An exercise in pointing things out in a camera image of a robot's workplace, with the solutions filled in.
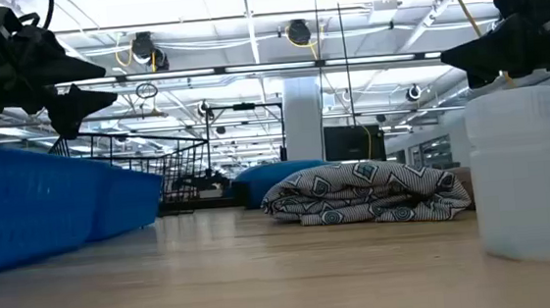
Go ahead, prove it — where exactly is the striped patterned cloth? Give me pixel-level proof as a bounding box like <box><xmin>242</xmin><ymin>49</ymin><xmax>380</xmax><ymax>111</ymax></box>
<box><xmin>258</xmin><ymin>152</ymin><xmax>474</xmax><ymax>235</ymax></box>

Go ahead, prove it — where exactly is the long ceiling light strip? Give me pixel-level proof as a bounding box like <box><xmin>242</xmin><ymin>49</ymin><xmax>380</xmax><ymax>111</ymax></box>
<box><xmin>55</xmin><ymin>49</ymin><xmax>443</xmax><ymax>89</ymax></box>

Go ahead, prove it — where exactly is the white plastic bottle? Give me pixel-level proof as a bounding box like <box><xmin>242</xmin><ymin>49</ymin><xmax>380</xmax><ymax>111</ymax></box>
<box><xmin>462</xmin><ymin>84</ymin><xmax>550</xmax><ymax>270</ymax></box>

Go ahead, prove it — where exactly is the black metal frame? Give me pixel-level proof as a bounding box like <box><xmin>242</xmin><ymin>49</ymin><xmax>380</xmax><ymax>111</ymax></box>
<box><xmin>203</xmin><ymin>98</ymin><xmax>289</xmax><ymax>169</ymax></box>

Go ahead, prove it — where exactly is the black hanging cable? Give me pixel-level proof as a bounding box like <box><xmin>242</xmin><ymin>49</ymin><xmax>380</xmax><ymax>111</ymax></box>
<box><xmin>332</xmin><ymin>0</ymin><xmax>358</xmax><ymax>128</ymax></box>

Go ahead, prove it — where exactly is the blue slotted plastic basket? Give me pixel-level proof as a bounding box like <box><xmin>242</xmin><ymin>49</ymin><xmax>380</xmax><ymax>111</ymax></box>
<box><xmin>81</xmin><ymin>160</ymin><xmax>169</xmax><ymax>243</ymax></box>
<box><xmin>0</xmin><ymin>130</ymin><xmax>118</xmax><ymax>278</ymax></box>

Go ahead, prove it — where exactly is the yellow rope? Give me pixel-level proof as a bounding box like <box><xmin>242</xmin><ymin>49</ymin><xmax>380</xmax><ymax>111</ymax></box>
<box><xmin>442</xmin><ymin>0</ymin><xmax>517</xmax><ymax>93</ymax></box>

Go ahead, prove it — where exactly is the black wire basket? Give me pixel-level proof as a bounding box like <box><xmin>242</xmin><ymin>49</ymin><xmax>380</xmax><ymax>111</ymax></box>
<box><xmin>46</xmin><ymin>123</ymin><xmax>215</xmax><ymax>226</ymax></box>

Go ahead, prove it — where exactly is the small ceiling cable reel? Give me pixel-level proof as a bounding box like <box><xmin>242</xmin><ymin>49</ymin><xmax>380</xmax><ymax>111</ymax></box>
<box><xmin>195</xmin><ymin>98</ymin><xmax>215</xmax><ymax>122</ymax></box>
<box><xmin>403</xmin><ymin>81</ymin><xmax>425</xmax><ymax>103</ymax></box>

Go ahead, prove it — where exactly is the white column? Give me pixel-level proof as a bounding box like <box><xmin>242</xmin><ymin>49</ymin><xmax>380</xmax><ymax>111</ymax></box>
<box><xmin>281</xmin><ymin>75</ymin><xmax>326</xmax><ymax>163</ymax></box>

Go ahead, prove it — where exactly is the black ceiling cable reel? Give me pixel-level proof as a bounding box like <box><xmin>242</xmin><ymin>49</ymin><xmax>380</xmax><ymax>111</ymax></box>
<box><xmin>128</xmin><ymin>28</ymin><xmax>171</xmax><ymax>75</ymax></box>
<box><xmin>285</xmin><ymin>18</ymin><xmax>315</xmax><ymax>48</ymax></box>

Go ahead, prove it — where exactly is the black monitor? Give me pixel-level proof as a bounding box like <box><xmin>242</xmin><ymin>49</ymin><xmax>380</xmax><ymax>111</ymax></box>
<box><xmin>323</xmin><ymin>122</ymin><xmax>387</xmax><ymax>166</ymax></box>

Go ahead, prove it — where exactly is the hanging cable ring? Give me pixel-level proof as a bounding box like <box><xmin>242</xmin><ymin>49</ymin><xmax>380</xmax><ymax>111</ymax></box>
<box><xmin>133</xmin><ymin>79</ymin><xmax>161</xmax><ymax>101</ymax></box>

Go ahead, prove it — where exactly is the blue first aid pouch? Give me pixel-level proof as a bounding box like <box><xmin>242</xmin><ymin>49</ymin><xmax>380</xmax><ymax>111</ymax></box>
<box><xmin>229</xmin><ymin>157</ymin><xmax>334</xmax><ymax>211</ymax></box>

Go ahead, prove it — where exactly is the black table edge rail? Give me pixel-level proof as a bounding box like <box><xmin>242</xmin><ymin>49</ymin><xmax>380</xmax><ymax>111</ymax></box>
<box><xmin>158</xmin><ymin>192</ymin><xmax>266</xmax><ymax>217</ymax></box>

